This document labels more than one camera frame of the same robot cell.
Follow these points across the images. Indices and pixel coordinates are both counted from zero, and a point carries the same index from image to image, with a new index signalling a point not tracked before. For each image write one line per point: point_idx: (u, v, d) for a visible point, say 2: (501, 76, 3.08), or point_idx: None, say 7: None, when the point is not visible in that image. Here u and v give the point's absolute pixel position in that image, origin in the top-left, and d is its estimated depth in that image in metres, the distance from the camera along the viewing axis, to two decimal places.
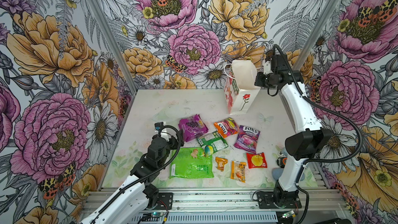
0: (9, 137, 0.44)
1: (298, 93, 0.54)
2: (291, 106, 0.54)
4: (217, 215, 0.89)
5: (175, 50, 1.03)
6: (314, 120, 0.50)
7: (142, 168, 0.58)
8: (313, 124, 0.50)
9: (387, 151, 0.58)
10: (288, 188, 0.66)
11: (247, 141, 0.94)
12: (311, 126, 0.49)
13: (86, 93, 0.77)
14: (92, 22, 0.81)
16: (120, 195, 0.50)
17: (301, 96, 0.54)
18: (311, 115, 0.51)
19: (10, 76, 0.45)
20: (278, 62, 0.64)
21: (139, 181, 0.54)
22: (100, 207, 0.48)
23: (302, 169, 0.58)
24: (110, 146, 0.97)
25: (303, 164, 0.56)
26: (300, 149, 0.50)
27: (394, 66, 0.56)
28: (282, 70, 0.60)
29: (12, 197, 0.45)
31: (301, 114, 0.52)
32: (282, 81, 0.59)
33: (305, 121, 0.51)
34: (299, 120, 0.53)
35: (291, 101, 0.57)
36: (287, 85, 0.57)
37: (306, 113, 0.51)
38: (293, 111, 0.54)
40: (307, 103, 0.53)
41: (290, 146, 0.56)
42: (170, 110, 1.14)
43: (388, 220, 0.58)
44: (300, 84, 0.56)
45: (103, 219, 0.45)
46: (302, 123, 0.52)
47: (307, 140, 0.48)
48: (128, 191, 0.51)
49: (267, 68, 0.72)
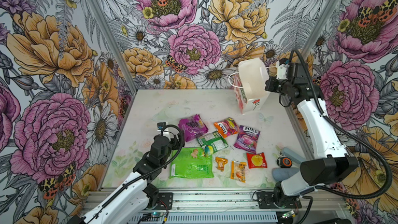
0: (9, 136, 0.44)
1: (318, 112, 0.47)
2: (310, 127, 0.49)
4: (217, 215, 0.89)
5: (175, 50, 1.03)
6: (337, 144, 0.43)
7: (144, 165, 0.59)
8: (336, 150, 0.43)
9: (387, 151, 0.58)
10: (288, 194, 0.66)
11: (247, 141, 0.94)
12: (333, 153, 0.42)
13: (86, 93, 0.77)
14: (92, 22, 0.81)
16: (123, 191, 0.50)
17: (321, 115, 0.47)
18: (333, 138, 0.44)
19: (10, 76, 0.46)
20: (298, 71, 0.55)
21: (141, 177, 0.55)
22: (103, 202, 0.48)
23: (311, 188, 0.53)
24: (110, 146, 0.97)
25: (315, 188, 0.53)
26: (321, 176, 0.43)
27: (394, 66, 0.56)
28: (300, 83, 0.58)
29: (12, 197, 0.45)
31: (322, 137, 0.45)
32: (298, 95, 0.52)
33: (327, 145, 0.43)
34: (320, 143, 0.45)
35: (310, 122, 0.49)
36: (306, 103, 0.49)
37: (328, 137, 0.44)
38: (312, 132, 0.48)
40: (329, 125, 0.46)
41: (310, 172, 0.47)
42: (170, 110, 1.14)
43: (388, 220, 0.58)
44: (320, 100, 0.49)
45: (107, 213, 0.45)
46: (323, 148, 0.44)
47: (328, 169, 0.41)
48: (131, 187, 0.52)
49: (281, 71, 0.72)
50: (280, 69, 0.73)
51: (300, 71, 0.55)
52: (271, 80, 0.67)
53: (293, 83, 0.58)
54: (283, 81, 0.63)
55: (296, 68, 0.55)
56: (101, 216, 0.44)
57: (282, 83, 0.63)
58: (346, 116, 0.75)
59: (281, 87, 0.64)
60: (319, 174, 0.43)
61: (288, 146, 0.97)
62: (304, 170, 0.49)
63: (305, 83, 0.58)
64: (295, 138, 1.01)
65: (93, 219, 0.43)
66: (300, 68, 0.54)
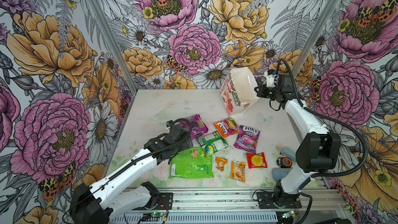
0: (9, 136, 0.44)
1: (299, 106, 0.59)
2: (296, 118, 0.59)
4: (217, 215, 0.89)
5: (175, 50, 1.03)
6: (318, 125, 0.51)
7: (156, 143, 0.55)
8: (318, 128, 0.50)
9: (387, 151, 0.58)
10: (288, 192, 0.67)
11: (247, 141, 0.94)
12: (317, 130, 0.49)
13: (86, 93, 0.77)
14: (92, 22, 0.81)
16: (130, 167, 0.48)
17: (302, 108, 0.58)
18: (316, 122, 0.52)
19: (10, 76, 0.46)
20: (284, 81, 0.69)
21: (150, 155, 0.52)
22: (111, 174, 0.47)
23: (309, 180, 0.55)
24: (110, 146, 0.97)
25: (311, 177, 0.53)
26: (310, 156, 0.47)
27: (394, 66, 0.56)
28: (286, 91, 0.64)
29: (12, 197, 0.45)
31: (305, 121, 0.53)
32: (283, 100, 0.65)
33: (310, 125, 0.51)
34: (304, 126, 0.53)
35: (295, 114, 0.59)
36: (288, 101, 0.63)
37: (311, 120, 0.53)
38: (298, 122, 0.58)
40: (310, 113, 0.55)
41: (302, 157, 0.51)
42: (170, 110, 1.14)
43: (388, 220, 0.58)
44: (302, 100, 0.61)
45: (112, 186, 0.43)
46: (308, 128, 0.51)
47: (315, 144, 0.46)
48: (140, 164, 0.49)
49: (269, 81, 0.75)
50: (267, 78, 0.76)
51: (287, 81, 0.68)
52: (263, 87, 0.78)
53: (280, 90, 0.73)
54: (273, 89, 0.76)
55: (283, 78, 0.69)
56: (106, 189, 0.42)
57: (272, 90, 0.76)
58: (346, 116, 0.75)
59: (271, 94, 0.76)
60: (309, 153, 0.48)
61: (288, 146, 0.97)
62: (298, 158, 0.53)
63: (290, 90, 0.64)
64: (294, 137, 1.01)
65: (98, 190, 0.42)
66: (287, 78, 0.67)
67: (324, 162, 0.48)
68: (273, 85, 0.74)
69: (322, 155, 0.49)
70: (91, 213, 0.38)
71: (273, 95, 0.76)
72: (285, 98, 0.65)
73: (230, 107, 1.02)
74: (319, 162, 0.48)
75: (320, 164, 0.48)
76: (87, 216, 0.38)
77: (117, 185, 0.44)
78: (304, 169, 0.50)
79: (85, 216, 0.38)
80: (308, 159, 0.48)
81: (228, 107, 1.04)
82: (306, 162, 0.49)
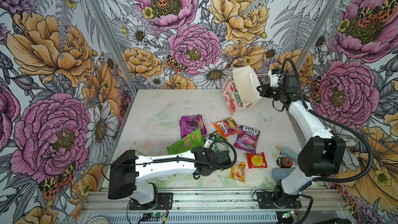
0: (9, 136, 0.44)
1: (303, 107, 0.57)
2: (300, 121, 0.57)
4: (217, 215, 0.89)
5: (175, 50, 1.03)
6: (323, 129, 0.49)
7: (202, 154, 0.53)
8: (323, 132, 0.48)
9: (387, 151, 0.58)
10: (288, 192, 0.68)
11: (247, 141, 0.94)
12: (321, 134, 0.48)
13: (86, 93, 0.77)
14: (92, 22, 0.81)
16: (174, 160, 0.48)
17: (307, 110, 0.56)
18: (320, 126, 0.50)
19: (10, 76, 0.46)
20: (289, 81, 0.67)
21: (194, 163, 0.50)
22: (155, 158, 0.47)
23: (309, 183, 0.54)
24: (110, 146, 0.97)
25: (312, 180, 0.52)
26: (314, 161, 0.46)
27: (394, 66, 0.56)
28: (290, 92, 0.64)
29: (12, 197, 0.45)
31: (309, 124, 0.52)
32: (287, 101, 0.63)
33: (314, 129, 0.50)
34: (309, 130, 0.52)
35: (300, 117, 0.57)
36: (293, 102, 0.61)
37: (314, 124, 0.51)
38: (302, 125, 0.56)
40: (314, 116, 0.53)
41: (305, 161, 0.50)
42: (170, 111, 1.13)
43: (388, 220, 0.58)
44: (307, 102, 0.59)
45: (151, 169, 0.44)
46: (311, 131, 0.50)
47: (319, 149, 0.45)
48: (181, 165, 0.48)
49: (273, 80, 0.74)
50: (271, 78, 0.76)
51: (292, 82, 0.66)
52: (266, 87, 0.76)
53: (284, 90, 0.71)
54: (277, 89, 0.74)
55: (288, 79, 0.68)
56: (146, 168, 0.44)
57: (276, 90, 0.74)
58: (346, 116, 0.75)
59: (275, 94, 0.74)
60: (312, 158, 0.46)
61: (288, 146, 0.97)
62: (300, 162, 0.52)
63: (295, 92, 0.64)
64: (295, 138, 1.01)
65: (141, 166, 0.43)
66: (292, 79, 0.65)
67: (327, 166, 0.47)
68: (277, 85, 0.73)
69: (326, 160, 0.48)
70: (126, 182, 0.40)
71: (277, 95, 0.74)
72: (289, 99, 0.63)
73: (233, 108, 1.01)
74: (323, 167, 0.47)
75: (323, 169, 0.47)
76: (123, 182, 0.40)
77: (155, 170, 0.44)
78: (307, 173, 0.49)
79: (122, 181, 0.41)
80: (311, 163, 0.47)
81: (230, 107, 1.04)
82: (309, 166, 0.48)
